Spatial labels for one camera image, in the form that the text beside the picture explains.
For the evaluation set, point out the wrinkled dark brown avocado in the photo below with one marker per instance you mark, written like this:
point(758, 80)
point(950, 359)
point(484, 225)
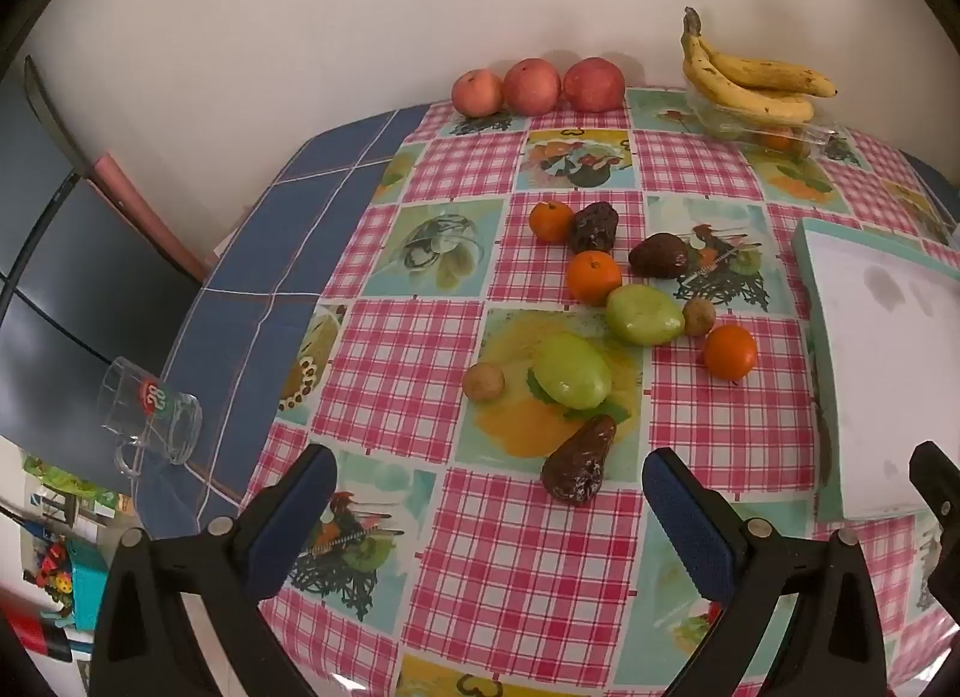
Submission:
point(594, 228)

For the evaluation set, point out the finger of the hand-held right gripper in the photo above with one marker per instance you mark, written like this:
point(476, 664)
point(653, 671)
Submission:
point(934, 476)

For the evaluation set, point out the red black object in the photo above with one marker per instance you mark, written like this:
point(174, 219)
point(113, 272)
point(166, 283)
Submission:
point(30, 633)

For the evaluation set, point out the yellow banana bunch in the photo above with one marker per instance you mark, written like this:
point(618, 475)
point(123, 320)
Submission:
point(750, 100)

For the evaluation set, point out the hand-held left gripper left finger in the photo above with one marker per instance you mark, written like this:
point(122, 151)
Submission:
point(300, 517)

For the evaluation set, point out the clear plastic container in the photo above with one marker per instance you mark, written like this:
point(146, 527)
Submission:
point(720, 125)

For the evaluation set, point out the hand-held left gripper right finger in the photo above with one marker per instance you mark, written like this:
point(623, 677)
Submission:
point(690, 524)

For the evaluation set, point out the pink checked printed tablecloth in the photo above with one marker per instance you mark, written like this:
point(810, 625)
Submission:
point(525, 562)

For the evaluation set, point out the green mango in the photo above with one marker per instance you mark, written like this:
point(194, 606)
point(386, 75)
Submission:
point(643, 316)
point(572, 372)

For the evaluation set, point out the blue grid tablecloth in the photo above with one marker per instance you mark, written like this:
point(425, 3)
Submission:
point(247, 307)

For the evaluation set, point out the tangerine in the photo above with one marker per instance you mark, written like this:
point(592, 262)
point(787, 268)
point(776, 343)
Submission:
point(730, 352)
point(550, 223)
point(592, 279)
point(780, 139)

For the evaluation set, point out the teal plastic bin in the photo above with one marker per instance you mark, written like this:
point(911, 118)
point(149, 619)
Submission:
point(90, 584)

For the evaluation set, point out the small brown fruit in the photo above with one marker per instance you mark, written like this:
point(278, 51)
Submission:
point(483, 382)
point(698, 316)

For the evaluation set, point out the green printed bag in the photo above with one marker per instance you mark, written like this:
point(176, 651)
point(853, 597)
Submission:
point(67, 479)

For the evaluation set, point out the pink board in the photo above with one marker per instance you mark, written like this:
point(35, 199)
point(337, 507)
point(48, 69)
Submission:
point(150, 217)

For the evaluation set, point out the black chair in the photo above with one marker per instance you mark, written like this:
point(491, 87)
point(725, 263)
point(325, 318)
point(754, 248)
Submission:
point(97, 277)

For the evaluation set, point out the red apple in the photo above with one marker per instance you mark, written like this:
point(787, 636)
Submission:
point(594, 84)
point(532, 86)
point(477, 92)

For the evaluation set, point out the clear glass mug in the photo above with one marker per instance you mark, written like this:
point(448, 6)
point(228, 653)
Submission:
point(172, 427)

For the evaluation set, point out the white foam tray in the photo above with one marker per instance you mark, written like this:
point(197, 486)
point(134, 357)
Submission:
point(877, 382)

